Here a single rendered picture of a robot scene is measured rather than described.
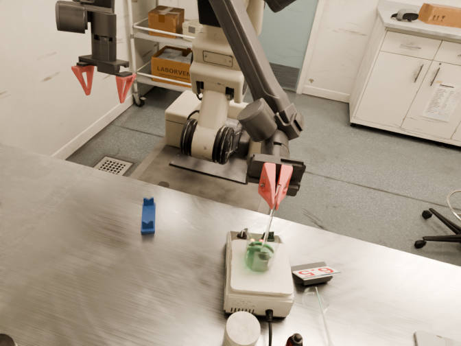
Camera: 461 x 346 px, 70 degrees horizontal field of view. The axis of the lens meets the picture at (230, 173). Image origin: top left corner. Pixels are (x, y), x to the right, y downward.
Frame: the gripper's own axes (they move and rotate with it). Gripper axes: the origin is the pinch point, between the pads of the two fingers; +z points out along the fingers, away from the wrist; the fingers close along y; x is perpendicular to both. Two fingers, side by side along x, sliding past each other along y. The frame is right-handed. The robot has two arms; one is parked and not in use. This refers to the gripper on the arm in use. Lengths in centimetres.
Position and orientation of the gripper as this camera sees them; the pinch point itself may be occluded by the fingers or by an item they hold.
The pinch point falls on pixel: (274, 203)
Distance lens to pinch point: 54.5
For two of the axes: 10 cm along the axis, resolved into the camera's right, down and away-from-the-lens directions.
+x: -1.1, 7.9, 6.1
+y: 9.9, 1.5, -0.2
